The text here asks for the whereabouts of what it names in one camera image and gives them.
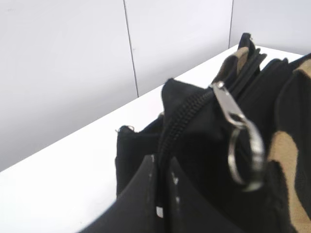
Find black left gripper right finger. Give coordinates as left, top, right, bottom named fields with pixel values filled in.
left=163, top=158, right=243, bottom=233

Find black tote bag tan handles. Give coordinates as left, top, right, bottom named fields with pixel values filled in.
left=115, top=33, right=311, bottom=233

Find silver zipper pull with ring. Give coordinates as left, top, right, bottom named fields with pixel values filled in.
left=209, top=81, right=266, bottom=192

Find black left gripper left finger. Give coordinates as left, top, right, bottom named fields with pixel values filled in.
left=84, top=155, right=158, bottom=233

